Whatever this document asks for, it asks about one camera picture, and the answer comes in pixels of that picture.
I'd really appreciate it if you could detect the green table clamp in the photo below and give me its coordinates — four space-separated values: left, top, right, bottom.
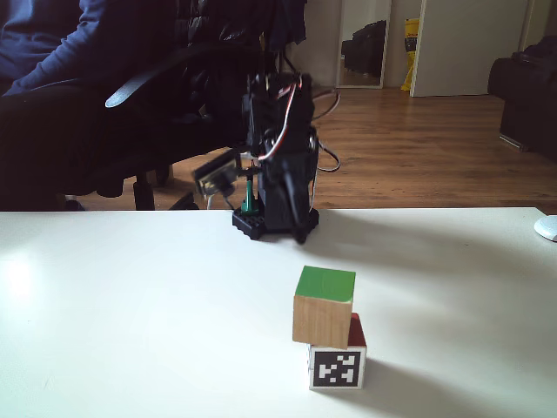
240 177 261 218

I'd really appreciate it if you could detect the red-topped cube with marker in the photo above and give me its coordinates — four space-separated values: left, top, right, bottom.
304 312 368 391

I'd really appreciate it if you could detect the black sofa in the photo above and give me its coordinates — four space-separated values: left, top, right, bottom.
487 34 557 165

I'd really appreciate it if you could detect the thin grey cable loop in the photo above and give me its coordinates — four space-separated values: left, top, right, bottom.
312 88 342 173

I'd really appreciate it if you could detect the green-topped wooden cube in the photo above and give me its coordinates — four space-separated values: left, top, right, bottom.
292 265 358 351

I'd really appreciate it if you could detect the person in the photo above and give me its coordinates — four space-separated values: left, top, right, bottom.
0 0 245 211

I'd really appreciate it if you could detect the red white servo cable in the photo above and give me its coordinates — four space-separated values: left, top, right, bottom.
255 77 306 163

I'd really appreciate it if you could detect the black office chair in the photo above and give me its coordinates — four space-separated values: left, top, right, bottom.
95 0 308 212

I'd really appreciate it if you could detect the white round object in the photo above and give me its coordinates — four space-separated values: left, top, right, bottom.
534 214 557 242

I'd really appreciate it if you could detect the yellow bag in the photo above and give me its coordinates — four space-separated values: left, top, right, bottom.
399 17 422 92

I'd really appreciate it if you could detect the white door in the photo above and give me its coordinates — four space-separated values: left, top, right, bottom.
408 0 537 98

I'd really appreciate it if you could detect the motor controller circuit board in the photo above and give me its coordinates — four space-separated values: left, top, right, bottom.
192 152 243 199

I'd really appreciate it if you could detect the wall mirror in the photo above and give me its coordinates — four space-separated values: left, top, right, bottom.
337 0 393 91

